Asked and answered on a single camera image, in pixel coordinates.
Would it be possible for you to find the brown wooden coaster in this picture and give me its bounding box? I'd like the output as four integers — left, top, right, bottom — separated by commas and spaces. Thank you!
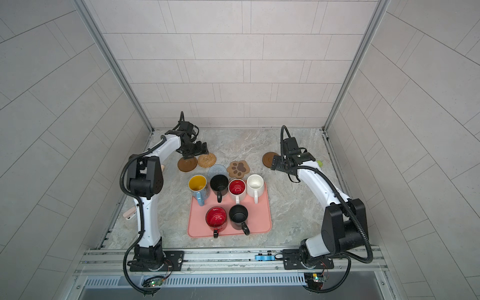
177, 157, 198, 173
262, 152, 278, 169

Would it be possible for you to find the woven rattan coaster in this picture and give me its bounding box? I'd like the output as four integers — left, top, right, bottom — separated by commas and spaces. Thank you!
197, 152, 217, 168

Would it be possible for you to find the grey felt round coaster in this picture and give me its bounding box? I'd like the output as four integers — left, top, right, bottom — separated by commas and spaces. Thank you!
207, 164, 228, 179

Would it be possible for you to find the cork paw print coaster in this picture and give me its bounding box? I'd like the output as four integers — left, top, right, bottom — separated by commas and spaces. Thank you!
227, 160, 250, 179

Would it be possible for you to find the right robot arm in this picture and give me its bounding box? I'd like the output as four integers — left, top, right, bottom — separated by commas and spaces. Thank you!
271, 125, 373, 268

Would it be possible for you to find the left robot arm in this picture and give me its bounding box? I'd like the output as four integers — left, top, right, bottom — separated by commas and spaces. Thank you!
119, 112, 209, 272

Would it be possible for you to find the blue mug yellow inside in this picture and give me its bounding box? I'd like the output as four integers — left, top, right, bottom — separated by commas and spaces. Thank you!
188, 174, 210, 206

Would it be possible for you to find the black mug back row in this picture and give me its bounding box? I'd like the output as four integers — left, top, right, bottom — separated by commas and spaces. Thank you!
210, 174, 230, 203

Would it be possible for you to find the black mug row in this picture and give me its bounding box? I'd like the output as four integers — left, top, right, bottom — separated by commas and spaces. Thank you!
210, 174, 230, 203
229, 204, 250, 236

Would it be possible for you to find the white mug red inside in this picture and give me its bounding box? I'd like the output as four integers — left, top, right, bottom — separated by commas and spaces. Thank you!
228, 179, 246, 205

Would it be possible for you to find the pink silicone tray mat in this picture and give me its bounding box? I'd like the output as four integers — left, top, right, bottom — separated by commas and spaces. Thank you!
187, 183, 272, 238

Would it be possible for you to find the red mug front row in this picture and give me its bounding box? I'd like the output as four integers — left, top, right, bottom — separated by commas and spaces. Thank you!
205, 206, 228, 239

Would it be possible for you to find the black mug front row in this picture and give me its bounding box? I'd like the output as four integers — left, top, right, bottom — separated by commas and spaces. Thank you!
229, 204, 250, 236

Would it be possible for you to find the wooden rolling pin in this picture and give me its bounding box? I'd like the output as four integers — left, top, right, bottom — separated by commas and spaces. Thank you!
122, 164, 165, 220

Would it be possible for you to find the right circuit board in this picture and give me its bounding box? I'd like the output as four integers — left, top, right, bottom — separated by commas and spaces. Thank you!
304, 272, 328, 286

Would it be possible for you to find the circuit board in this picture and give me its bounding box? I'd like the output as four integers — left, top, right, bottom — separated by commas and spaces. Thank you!
142, 276, 165, 288
304, 272, 328, 286

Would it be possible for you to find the left circuit board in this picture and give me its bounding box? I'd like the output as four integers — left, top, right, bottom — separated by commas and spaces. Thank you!
142, 276, 165, 288

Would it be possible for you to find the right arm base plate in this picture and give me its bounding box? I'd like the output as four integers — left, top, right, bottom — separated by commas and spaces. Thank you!
281, 248, 335, 270

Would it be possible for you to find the blue clamp on rail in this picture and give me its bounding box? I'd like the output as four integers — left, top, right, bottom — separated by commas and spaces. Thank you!
255, 254, 276, 261

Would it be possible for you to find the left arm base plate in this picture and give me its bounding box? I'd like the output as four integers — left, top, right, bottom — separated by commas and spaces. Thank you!
127, 250, 185, 272

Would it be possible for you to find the aluminium mounting rail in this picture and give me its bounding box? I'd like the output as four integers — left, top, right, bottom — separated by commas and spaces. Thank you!
73, 246, 389, 276

